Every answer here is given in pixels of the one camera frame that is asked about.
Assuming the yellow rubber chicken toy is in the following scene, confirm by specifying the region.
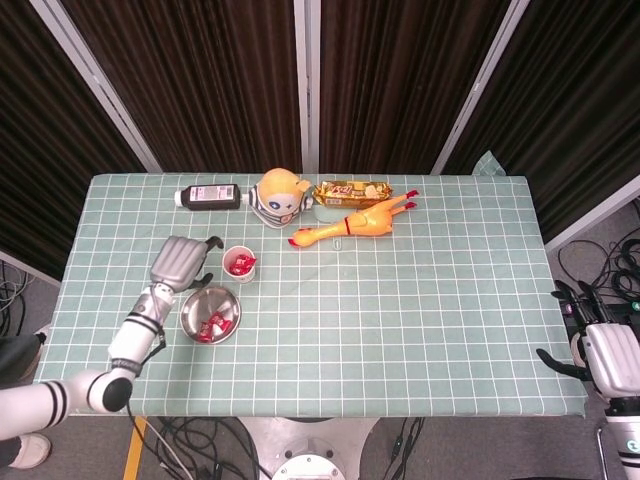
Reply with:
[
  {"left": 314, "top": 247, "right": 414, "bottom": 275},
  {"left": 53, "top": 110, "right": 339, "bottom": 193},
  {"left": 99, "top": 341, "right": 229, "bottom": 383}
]
[{"left": 287, "top": 188, "right": 420, "bottom": 249}]

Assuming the green checkered tablecloth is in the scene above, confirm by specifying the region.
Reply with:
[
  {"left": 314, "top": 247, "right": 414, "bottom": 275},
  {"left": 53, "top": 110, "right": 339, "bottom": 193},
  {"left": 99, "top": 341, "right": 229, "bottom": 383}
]
[{"left": 33, "top": 149, "right": 589, "bottom": 420}]

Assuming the dark trouser leg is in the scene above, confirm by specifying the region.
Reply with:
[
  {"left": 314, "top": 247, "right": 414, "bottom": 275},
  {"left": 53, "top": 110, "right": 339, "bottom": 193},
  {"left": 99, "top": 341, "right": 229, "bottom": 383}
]
[{"left": 0, "top": 333, "right": 47, "bottom": 387}]

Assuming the dark corrugated partition panel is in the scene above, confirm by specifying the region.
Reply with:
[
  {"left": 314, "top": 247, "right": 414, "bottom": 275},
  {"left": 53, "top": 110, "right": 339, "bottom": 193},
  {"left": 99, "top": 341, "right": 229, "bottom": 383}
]
[
  {"left": 442, "top": 0, "right": 640, "bottom": 244},
  {"left": 59, "top": 0, "right": 304, "bottom": 174},
  {"left": 0, "top": 0, "right": 146, "bottom": 274},
  {"left": 319, "top": 0, "right": 514, "bottom": 175}
]

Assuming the black cable with inline switch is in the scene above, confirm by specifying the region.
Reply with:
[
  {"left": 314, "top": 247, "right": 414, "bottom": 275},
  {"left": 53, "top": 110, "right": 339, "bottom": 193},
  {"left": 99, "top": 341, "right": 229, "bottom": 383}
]
[{"left": 387, "top": 417, "right": 426, "bottom": 480}]

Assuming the white shoe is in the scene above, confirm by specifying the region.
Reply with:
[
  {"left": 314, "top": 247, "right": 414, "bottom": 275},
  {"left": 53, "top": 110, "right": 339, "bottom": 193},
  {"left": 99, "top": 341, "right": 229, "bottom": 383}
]
[{"left": 7, "top": 433, "right": 53, "bottom": 470}]

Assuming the metal bowl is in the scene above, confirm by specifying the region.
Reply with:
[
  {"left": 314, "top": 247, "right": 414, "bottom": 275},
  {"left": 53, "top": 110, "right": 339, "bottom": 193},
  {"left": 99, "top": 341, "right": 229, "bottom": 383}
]
[{"left": 180, "top": 284, "right": 242, "bottom": 346}]

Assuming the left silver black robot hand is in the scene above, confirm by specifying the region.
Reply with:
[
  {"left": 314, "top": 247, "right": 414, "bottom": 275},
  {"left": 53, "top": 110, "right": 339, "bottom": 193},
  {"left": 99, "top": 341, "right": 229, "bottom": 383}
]
[{"left": 149, "top": 234, "right": 226, "bottom": 294}]

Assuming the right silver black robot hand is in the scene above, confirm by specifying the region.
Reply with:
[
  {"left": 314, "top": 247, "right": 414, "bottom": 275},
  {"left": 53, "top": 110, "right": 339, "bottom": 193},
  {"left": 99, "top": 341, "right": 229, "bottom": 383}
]
[{"left": 535, "top": 279, "right": 640, "bottom": 406}]

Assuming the grey partition frame post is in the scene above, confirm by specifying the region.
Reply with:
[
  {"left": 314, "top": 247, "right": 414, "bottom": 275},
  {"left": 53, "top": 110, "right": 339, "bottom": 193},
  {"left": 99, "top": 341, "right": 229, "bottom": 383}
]
[
  {"left": 430, "top": 0, "right": 532, "bottom": 175},
  {"left": 28, "top": 0, "right": 164, "bottom": 174},
  {"left": 292, "top": 0, "right": 322, "bottom": 174}
]

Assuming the grey partition base rail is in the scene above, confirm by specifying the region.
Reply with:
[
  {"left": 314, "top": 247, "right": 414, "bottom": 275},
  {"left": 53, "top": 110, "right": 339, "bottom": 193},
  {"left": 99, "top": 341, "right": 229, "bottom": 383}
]
[
  {"left": 543, "top": 172, "right": 640, "bottom": 254},
  {"left": 0, "top": 247, "right": 64, "bottom": 289}
]

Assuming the dark bottle with white cap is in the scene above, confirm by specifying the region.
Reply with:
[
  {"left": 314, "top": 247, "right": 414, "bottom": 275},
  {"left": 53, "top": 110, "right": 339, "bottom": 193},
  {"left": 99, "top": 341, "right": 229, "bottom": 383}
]
[{"left": 173, "top": 183, "right": 243, "bottom": 212}]

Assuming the white floor cable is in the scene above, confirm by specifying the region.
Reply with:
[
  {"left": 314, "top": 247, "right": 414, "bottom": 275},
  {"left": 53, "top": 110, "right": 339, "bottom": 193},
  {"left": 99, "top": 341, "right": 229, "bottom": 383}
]
[{"left": 147, "top": 421, "right": 195, "bottom": 480}]

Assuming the floor cable tangle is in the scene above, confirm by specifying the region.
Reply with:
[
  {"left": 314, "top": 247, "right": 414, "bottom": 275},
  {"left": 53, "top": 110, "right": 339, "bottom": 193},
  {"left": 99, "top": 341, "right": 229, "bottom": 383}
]
[
  {"left": 0, "top": 259, "right": 34, "bottom": 341},
  {"left": 144, "top": 417, "right": 274, "bottom": 480},
  {"left": 557, "top": 197, "right": 640, "bottom": 306}
]

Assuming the white paper cup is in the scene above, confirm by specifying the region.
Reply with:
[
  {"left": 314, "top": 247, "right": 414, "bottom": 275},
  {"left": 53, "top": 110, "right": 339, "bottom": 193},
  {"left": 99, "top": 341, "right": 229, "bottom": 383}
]
[{"left": 221, "top": 245, "right": 258, "bottom": 285}]

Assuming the yellow floor tape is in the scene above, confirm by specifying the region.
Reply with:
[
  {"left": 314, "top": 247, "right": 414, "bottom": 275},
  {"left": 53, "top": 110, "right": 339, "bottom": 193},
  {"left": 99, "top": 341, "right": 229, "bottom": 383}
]
[{"left": 122, "top": 418, "right": 149, "bottom": 480}]

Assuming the yellow plush doll striped shirt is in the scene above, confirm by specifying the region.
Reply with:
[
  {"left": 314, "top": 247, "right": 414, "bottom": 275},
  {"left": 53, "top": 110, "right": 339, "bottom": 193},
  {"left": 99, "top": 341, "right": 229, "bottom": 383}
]
[{"left": 243, "top": 167, "right": 315, "bottom": 230}]

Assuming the gold biscuit package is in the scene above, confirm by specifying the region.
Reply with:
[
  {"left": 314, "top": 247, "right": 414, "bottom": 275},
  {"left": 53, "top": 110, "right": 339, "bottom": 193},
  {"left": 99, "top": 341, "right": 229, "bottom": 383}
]
[{"left": 313, "top": 179, "right": 394, "bottom": 210}]

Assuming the silver robot pedestal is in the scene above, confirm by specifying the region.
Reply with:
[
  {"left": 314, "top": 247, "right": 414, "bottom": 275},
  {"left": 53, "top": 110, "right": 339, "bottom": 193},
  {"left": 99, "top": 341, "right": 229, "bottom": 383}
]
[{"left": 238, "top": 417, "right": 381, "bottom": 480}]

